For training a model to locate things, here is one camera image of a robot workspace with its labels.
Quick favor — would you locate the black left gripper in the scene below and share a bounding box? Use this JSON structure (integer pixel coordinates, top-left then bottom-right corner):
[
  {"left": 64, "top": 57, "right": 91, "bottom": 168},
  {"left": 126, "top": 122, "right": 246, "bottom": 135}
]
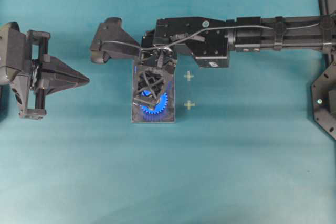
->
[{"left": 10, "top": 30, "right": 90, "bottom": 119}]

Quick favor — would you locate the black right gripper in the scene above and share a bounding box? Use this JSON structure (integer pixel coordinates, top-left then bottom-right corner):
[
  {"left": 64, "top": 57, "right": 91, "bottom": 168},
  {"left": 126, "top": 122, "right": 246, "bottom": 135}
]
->
[{"left": 133, "top": 29, "right": 179, "bottom": 108}]

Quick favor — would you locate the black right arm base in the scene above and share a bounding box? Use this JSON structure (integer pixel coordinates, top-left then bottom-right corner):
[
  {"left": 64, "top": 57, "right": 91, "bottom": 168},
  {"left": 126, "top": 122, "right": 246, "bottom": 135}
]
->
[{"left": 311, "top": 51, "right": 335, "bottom": 140}]

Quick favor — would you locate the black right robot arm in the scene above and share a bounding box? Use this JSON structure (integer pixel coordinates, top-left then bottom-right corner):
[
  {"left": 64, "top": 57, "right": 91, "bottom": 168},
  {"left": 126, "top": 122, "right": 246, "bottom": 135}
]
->
[{"left": 133, "top": 14, "right": 335, "bottom": 110}]

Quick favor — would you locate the mounted blue gear on base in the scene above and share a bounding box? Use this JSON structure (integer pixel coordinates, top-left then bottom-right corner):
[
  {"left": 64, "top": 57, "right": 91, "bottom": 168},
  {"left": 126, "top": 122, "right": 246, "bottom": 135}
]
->
[{"left": 140, "top": 92, "right": 168, "bottom": 115}]

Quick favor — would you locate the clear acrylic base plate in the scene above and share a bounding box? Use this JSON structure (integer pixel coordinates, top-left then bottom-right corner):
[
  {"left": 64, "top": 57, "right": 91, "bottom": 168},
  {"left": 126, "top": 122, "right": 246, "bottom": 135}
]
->
[{"left": 131, "top": 63, "right": 175, "bottom": 123}]

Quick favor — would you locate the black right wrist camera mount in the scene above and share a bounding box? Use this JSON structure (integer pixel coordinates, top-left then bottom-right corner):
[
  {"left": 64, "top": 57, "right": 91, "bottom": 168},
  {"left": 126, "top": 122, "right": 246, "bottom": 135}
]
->
[{"left": 90, "top": 17, "right": 140, "bottom": 64}]

